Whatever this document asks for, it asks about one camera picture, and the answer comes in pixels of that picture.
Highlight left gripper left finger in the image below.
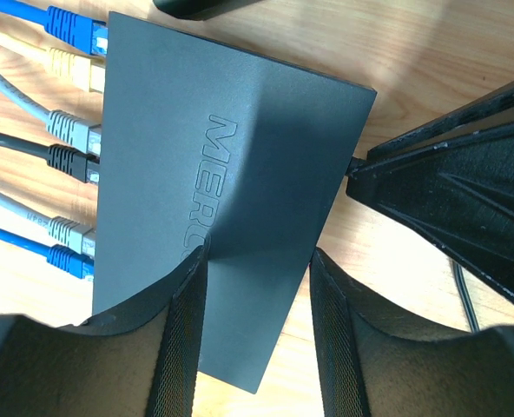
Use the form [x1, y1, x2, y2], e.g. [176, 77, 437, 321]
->
[0, 246, 208, 416]

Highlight grey ethernet cable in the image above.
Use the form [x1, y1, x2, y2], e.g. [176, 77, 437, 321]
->
[0, 56, 102, 156]
[0, 182, 96, 257]

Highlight black adapter output cable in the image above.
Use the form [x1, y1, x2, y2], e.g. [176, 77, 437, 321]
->
[346, 156, 484, 334]

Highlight yellow ethernet cable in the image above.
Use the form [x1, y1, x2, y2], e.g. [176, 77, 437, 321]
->
[0, 23, 106, 94]

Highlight black power adapter brick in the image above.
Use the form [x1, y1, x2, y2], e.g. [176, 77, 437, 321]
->
[153, 0, 259, 21]

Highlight blue ethernet cable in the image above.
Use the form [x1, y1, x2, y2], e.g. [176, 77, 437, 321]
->
[4, 0, 109, 56]
[0, 219, 96, 282]

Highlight black network switch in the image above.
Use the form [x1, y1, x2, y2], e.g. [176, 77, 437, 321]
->
[93, 12, 376, 393]

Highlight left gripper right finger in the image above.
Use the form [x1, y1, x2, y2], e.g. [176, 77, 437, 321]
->
[310, 249, 514, 416]

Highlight black ethernet cable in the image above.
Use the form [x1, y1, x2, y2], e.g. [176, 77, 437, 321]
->
[0, 126, 101, 186]

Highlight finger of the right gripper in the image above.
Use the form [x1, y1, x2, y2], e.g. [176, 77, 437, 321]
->
[366, 81, 514, 161]
[346, 125, 514, 304]

